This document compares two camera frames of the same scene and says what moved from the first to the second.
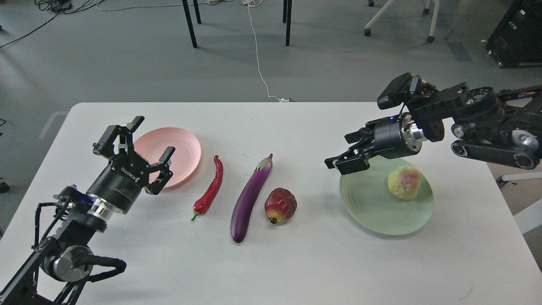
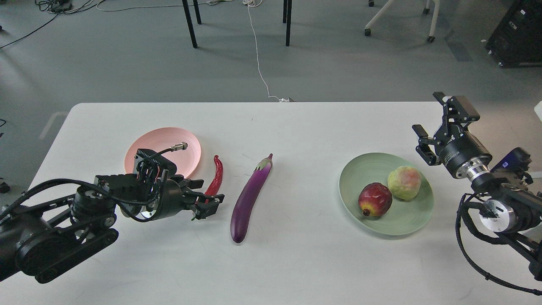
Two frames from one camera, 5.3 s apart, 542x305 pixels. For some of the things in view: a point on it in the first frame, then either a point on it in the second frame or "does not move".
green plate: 367,201 does not move
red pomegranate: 280,204 to 374,199
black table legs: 186,5 does not move
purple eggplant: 247,199 does not move
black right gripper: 391,137 to 459,150
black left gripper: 117,187 to 173,198
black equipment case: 516,41 does not move
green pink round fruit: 404,182 does not move
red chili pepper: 203,204 does not move
